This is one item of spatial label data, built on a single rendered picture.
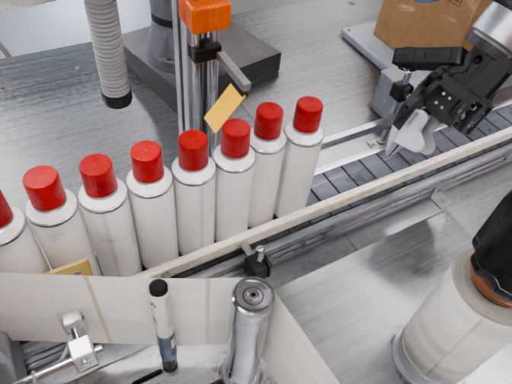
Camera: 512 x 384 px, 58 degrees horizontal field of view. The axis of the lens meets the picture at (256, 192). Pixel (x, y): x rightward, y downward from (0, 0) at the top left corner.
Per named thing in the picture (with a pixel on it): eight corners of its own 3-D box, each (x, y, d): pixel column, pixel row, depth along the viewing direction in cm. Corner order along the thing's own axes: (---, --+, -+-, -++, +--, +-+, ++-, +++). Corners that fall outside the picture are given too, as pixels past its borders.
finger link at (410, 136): (396, 172, 70) (438, 124, 65) (372, 148, 73) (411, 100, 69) (406, 174, 72) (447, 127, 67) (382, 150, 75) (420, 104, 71)
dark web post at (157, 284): (166, 376, 53) (152, 297, 39) (160, 363, 54) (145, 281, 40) (180, 369, 53) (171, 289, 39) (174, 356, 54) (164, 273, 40)
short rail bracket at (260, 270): (248, 307, 65) (256, 260, 56) (239, 290, 66) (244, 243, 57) (268, 298, 66) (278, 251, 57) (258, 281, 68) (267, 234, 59)
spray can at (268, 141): (242, 232, 67) (253, 126, 52) (235, 206, 70) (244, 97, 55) (276, 228, 68) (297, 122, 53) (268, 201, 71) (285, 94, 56)
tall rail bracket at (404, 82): (394, 164, 87) (425, 93, 74) (370, 140, 91) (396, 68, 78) (407, 159, 88) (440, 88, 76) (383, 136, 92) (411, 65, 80)
